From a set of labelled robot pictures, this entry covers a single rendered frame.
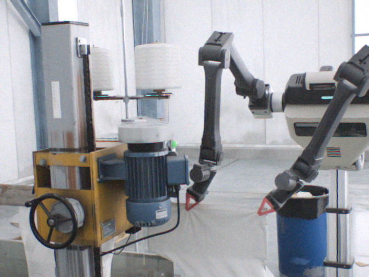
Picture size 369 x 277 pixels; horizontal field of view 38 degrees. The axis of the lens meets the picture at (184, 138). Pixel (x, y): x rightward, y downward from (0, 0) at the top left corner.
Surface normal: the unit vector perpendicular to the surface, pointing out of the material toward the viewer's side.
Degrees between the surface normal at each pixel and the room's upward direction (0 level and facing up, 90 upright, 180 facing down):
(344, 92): 92
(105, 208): 90
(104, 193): 90
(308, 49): 90
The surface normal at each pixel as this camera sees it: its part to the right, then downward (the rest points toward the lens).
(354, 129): -0.30, 0.73
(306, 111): -0.30, -0.69
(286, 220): -0.74, 0.14
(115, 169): -0.38, 0.11
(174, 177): 0.03, 0.11
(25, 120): 0.92, 0.01
